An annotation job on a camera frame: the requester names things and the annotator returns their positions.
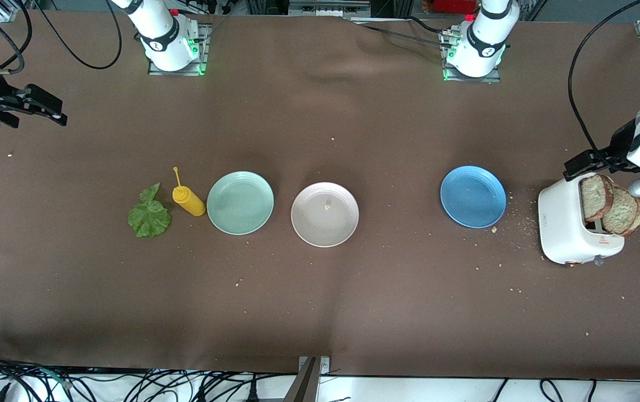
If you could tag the blue round plate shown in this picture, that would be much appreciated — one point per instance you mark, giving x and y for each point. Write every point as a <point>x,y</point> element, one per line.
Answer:
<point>473,196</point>

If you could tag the white two-slot toaster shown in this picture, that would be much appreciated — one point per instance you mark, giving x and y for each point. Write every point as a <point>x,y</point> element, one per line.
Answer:
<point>560,223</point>

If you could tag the beige round plate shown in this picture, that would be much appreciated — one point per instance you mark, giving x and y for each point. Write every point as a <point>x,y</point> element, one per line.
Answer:
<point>324,223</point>

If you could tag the pale green round plate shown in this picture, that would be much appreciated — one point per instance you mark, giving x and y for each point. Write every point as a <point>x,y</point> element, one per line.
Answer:
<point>240,202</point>

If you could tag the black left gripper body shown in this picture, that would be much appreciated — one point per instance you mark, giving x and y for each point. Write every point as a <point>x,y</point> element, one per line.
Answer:
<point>619,138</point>

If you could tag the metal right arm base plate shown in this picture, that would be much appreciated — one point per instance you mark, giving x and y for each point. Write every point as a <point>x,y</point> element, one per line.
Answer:
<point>206,50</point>

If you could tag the red box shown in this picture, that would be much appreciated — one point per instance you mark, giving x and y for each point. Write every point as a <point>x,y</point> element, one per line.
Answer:
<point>454,5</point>

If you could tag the brown-crust bread slice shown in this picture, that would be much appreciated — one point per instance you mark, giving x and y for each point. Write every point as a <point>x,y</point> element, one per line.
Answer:
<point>627,215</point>
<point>595,196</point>

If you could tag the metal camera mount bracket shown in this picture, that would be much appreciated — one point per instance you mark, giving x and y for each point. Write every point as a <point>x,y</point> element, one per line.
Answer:
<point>310,385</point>

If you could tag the brown table cloth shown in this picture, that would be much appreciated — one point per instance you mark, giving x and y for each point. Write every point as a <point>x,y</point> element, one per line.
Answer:
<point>320,307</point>

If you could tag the green lettuce leaf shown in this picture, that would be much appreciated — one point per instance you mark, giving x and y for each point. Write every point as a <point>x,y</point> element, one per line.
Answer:
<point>149,218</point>

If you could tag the grey power strip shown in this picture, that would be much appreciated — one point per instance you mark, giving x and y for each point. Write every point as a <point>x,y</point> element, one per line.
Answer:
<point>325,8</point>

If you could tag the yellow mustard squeeze bottle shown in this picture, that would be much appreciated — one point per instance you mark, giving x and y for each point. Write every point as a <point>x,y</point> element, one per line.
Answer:
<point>189,201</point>

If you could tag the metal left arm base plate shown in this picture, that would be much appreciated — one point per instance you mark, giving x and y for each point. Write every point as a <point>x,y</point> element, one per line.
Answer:
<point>449,78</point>

